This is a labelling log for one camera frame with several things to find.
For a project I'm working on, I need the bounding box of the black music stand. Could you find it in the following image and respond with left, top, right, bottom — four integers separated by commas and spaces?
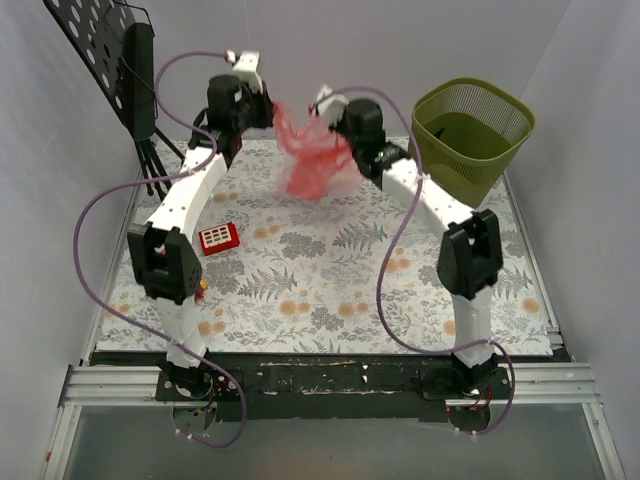
44, 0, 179, 199

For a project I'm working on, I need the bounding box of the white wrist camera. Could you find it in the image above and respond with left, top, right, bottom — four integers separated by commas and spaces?
225, 50, 264, 94
309, 84, 350, 126

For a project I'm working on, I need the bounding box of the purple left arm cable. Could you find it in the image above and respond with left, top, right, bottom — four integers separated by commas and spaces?
73, 49, 249, 449

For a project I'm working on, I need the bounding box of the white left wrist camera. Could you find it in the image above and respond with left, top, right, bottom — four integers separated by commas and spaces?
225, 50, 264, 94

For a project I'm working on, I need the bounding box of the red calculator toy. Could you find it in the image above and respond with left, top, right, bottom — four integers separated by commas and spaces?
198, 222, 240, 256

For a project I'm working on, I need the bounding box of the red torn trash bag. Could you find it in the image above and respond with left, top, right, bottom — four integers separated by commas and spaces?
273, 102, 363, 201

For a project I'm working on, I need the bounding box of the floral patterned table mat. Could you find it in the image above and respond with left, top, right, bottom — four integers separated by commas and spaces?
95, 140, 552, 357

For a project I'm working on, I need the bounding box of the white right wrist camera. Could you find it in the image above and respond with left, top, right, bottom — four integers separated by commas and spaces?
309, 84, 350, 126

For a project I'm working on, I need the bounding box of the green plastic trash bin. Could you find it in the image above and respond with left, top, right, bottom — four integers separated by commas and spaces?
409, 78, 535, 207

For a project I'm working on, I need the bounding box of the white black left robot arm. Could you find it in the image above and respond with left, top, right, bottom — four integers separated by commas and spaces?
127, 75, 273, 400

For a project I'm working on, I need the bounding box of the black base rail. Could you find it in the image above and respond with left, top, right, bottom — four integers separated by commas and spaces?
155, 353, 513, 430

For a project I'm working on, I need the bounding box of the colourful toy figure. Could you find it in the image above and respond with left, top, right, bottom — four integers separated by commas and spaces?
195, 280, 208, 300

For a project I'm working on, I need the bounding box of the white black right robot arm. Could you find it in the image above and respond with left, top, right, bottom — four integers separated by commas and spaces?
312, 95, 503, 398

